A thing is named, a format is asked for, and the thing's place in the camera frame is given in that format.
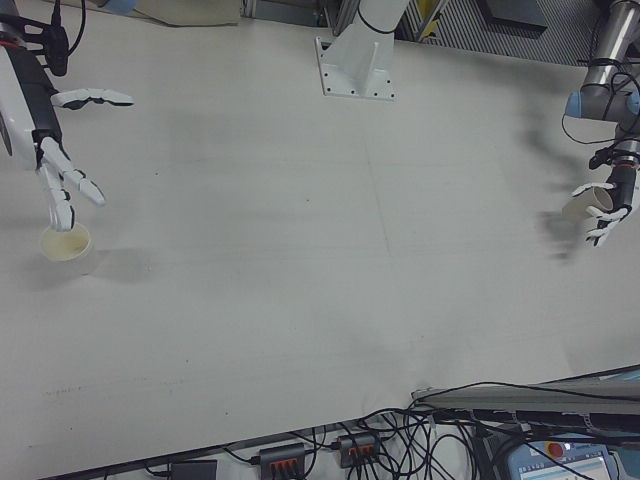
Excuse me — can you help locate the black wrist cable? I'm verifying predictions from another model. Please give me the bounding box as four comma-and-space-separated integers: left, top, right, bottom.
49, 0, 87, 57
560, 57, 640, 147

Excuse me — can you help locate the grey aluminium bar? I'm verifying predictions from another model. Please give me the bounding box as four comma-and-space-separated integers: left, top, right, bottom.
410, 367, 640, 417

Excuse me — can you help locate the ribbed paper cup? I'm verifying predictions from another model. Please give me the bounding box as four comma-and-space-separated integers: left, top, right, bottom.
39, 222, 95, 277

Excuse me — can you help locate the long black arcing cable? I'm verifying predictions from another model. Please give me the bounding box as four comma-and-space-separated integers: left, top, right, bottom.
410, 380, 640, 402

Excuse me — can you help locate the grey ribbed vent panel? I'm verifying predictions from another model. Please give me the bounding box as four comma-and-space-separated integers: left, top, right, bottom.
429, 0, 601, 66

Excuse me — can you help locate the black power adapter box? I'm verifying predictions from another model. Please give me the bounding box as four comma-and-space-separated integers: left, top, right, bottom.
169, 459, 219, 480

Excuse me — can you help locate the black cable carrier bar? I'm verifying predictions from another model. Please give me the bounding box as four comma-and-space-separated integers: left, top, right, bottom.
472, 408, 640, 437

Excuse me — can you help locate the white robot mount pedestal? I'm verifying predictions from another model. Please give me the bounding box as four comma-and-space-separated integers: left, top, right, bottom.
314, 0, 409, 103

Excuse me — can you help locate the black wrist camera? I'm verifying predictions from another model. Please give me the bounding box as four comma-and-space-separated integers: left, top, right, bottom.
588, 146, 619, 171
45, 22, 70, 77

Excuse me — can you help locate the plain paper cup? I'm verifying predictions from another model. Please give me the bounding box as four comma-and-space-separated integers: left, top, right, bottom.
560, 185, 616, 223

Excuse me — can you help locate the grey hub with orange ports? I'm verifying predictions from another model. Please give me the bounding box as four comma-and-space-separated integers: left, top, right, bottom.
257, 441, 308, 472
338, 432, 383, 469

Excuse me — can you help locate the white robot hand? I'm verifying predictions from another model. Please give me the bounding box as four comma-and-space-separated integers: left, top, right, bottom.
571, 168, 640, 248
0, 44, 135, 233

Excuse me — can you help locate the beige cardboard sheet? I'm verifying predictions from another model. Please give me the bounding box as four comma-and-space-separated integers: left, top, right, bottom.
133, 0, 242, 27

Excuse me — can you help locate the robot teach pendant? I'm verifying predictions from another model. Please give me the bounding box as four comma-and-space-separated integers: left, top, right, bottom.
498, 437, 625, 480

